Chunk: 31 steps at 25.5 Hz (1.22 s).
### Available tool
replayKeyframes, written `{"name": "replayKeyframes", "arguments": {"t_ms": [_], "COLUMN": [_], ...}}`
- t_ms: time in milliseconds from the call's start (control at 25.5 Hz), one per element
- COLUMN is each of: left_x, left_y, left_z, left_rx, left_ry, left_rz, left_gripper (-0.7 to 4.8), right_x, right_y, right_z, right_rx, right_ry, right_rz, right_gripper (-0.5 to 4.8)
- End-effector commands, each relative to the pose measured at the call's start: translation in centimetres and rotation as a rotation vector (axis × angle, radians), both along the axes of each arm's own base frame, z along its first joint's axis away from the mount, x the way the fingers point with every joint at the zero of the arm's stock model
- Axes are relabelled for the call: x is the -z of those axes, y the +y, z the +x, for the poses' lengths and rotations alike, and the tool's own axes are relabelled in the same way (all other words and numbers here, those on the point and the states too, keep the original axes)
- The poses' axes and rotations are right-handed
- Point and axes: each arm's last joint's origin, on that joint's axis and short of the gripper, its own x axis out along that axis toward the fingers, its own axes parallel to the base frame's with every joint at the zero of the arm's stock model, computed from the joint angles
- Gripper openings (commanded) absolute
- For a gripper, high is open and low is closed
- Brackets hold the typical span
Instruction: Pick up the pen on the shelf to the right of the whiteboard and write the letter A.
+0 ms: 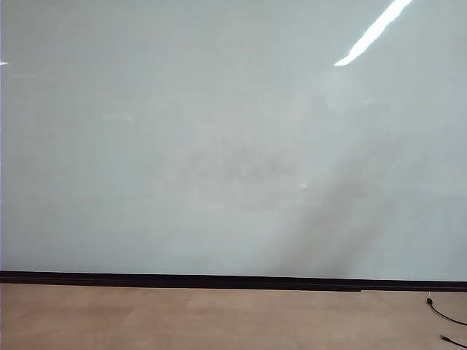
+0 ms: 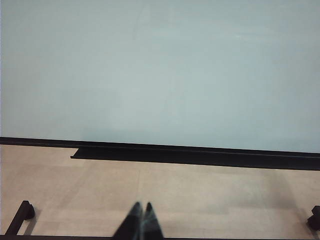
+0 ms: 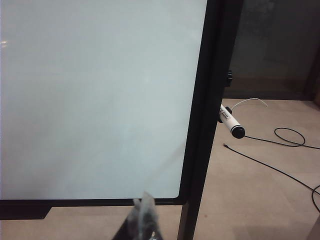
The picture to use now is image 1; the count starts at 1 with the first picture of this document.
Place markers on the black whiteboard marker tray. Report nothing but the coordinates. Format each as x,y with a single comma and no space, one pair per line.
182,286

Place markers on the white glossy whiteboard black frame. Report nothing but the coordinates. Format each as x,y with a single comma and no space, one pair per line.
146,146

